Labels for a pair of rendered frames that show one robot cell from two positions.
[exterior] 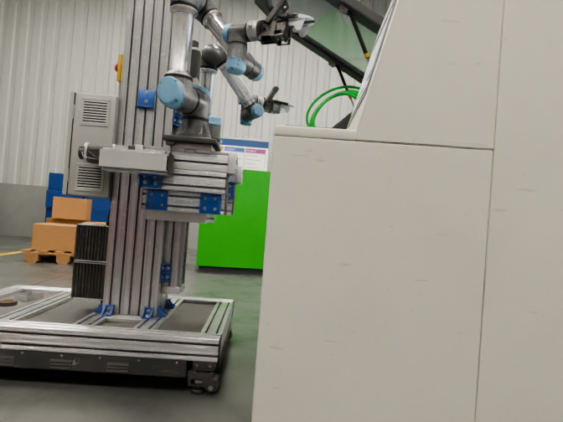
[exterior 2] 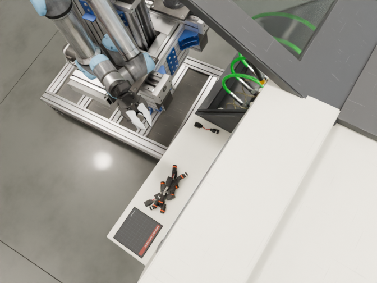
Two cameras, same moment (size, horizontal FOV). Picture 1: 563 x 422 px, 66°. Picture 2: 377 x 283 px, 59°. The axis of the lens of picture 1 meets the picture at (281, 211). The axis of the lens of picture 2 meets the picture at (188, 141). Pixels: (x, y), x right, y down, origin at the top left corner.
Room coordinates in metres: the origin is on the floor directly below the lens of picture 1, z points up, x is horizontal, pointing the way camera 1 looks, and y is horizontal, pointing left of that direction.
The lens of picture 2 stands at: (1.30, -0.52, 2.42)
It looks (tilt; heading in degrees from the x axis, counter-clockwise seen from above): 66 degrees down; 48
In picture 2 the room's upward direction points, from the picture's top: 19 degrees counter-clockwise
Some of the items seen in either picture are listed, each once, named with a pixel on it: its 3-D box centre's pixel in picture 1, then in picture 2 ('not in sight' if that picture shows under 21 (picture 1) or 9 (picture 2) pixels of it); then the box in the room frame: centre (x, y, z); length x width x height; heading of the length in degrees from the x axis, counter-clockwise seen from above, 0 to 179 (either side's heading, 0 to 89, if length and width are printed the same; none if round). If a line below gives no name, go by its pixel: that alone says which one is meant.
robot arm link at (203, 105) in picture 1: (195, 103); (117, 48); (1.90, 0.41, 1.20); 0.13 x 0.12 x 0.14; 156
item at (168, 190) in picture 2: not in sight; (165, 188); (1.47, -0.09, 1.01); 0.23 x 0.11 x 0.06; 178
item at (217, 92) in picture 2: not in sight; (233, 73); (2.21, -0.03, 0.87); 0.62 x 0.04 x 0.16; 178
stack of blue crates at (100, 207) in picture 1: (86, 210); not in sight; (7.77, 3.46, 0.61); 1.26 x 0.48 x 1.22; 92
